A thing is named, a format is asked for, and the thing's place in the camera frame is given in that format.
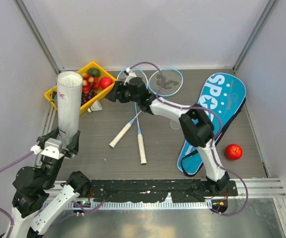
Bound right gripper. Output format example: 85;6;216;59
105;81;140;104

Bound white shuttlecock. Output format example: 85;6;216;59
58;74;82;88
87;100;103;113

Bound white shuttlecock tube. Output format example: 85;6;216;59
57;71;83;145

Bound clear tube lid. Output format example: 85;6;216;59
170;120;181;130

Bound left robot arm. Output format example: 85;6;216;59
2;128;91;238

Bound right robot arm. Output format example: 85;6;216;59
105;77;243;195

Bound red apple in bin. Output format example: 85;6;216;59
99;77;114;89

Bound red cherry bunch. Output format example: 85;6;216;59
82;73;100;94

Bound green lime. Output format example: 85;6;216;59
87;67;101;77

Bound dark purple grapes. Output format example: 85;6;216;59
81;90;97;106

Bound yellow plastic bin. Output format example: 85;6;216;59
44;61;118;116

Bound blue racket bag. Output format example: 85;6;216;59
177;72;246;177

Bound red apple on table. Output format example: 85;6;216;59
225;144;243;161

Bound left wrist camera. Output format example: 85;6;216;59
30;139;64;160

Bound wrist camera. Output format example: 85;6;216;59
124;67;137;85
30;139;64;160

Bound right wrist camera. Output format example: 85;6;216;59
124;67;137;85

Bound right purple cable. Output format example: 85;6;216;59
129;61;249;216

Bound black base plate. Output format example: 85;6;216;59
90;179;238;203

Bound white cable duct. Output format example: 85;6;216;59
43;200;213;210

